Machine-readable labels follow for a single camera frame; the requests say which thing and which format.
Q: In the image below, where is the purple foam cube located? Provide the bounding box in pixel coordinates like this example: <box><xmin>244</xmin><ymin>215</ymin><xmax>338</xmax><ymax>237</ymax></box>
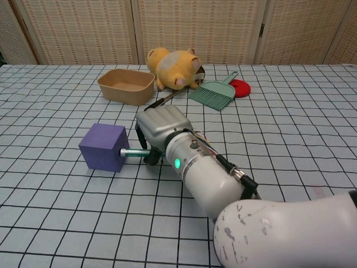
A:
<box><xmin>78</xmin><ymin>123</ymin><xmax>129</xmax><ymax>172</ymax></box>

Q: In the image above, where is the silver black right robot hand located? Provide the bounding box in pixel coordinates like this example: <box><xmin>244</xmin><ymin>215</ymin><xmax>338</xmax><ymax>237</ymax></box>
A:
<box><xmin>134</xmin><ymin>104</ymin><xmax>194</xmax><ymax>165</ymax></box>

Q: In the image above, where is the yellow plush toy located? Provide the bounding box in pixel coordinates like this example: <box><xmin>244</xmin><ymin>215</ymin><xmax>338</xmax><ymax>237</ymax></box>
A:
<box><xmin>147</xmin><ymin>47</ymin><xmax>206</xmax><ymax>91</ymax></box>

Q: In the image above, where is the checkered white tablecloth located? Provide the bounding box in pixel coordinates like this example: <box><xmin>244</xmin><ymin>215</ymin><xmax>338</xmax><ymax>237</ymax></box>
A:
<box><xmin>0</xmin><ymin>64</ymin><xmax>357</xmax><ymax>268</ymax></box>

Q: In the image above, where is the green white tube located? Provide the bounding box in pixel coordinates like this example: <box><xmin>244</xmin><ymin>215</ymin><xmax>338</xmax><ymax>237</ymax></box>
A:
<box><xmin>119</xmin><ymin>148</ymin><xmax>165</xmax><ymax>163</ymax></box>

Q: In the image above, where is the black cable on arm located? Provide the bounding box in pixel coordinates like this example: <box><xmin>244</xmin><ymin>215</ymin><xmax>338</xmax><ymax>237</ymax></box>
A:
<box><xmin>184</xmin><ymin>128</ymin><xmax>262</xmax><ymax>200</ymax></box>

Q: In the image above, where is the woven folding screen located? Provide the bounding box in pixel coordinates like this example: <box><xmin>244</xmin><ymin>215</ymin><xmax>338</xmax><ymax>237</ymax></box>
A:
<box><xmin>0</xmin><ymin>0</ymin><xmax>357</xmax><ymax>66</ymax></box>

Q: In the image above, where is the green dustpan with brush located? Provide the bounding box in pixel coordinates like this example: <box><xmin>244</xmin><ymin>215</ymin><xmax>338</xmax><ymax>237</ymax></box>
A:
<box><xmin>187</xmin><ymin>71</ymin><xmax>239</xmax><ymax>112</ymax></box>

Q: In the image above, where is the red round disc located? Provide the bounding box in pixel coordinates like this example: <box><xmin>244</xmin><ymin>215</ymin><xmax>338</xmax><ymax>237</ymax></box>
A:
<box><xmin>229</xmin><ymin>79</ymin><xmax>252</xmax><ymax>99</ymax></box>

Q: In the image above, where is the brown paper box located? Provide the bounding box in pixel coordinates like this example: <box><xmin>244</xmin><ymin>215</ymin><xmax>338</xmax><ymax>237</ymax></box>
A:
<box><xmin>97</xmin><ymin>69</ymin><xmax>156</xmax><ymax>107</ymax></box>

